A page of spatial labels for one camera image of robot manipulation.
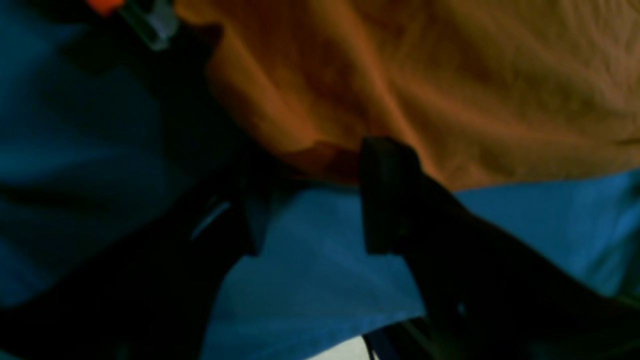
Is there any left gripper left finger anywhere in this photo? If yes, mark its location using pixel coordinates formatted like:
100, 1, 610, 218
1, 166, 271, 360

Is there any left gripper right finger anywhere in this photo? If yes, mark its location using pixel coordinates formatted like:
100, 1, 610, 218
359, 137, 639, 360

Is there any orange t-shirt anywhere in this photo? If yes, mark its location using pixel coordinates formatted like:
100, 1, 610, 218
174, 0, 640, 191

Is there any blue-grey table cloth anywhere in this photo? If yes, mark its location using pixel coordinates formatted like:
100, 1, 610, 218
1, 0, 639, 360

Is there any orange black utility knife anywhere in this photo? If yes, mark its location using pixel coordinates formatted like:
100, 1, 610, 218
85, 0, 181, 51

